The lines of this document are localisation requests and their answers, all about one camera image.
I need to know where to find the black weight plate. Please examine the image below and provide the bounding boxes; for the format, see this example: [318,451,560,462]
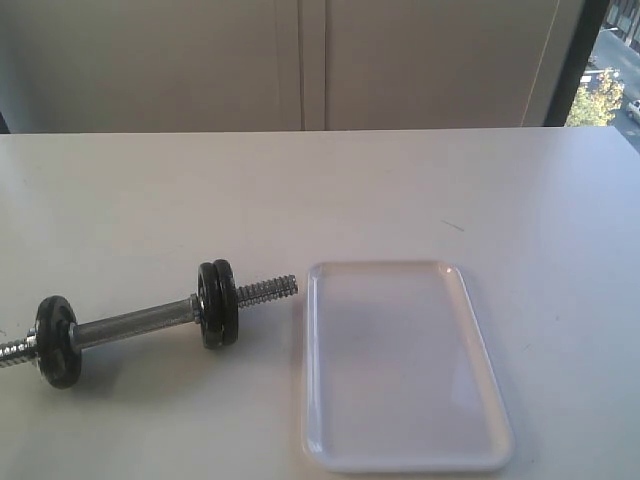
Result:
[197,262,223,349]
[213,259,239,346]
[36,295,82,389]

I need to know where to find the chrome threaded dumbbell bar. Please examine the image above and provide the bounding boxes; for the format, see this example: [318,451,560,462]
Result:
[0,272,300,370]

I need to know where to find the white plastic tray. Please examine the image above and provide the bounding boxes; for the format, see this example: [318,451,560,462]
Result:
[302,260,514,474]

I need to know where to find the beige cabinet doors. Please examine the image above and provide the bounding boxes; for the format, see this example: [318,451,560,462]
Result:
[1,1,582,133]

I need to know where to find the black window frame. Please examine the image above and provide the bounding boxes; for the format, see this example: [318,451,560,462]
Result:
[543,0,610,127]

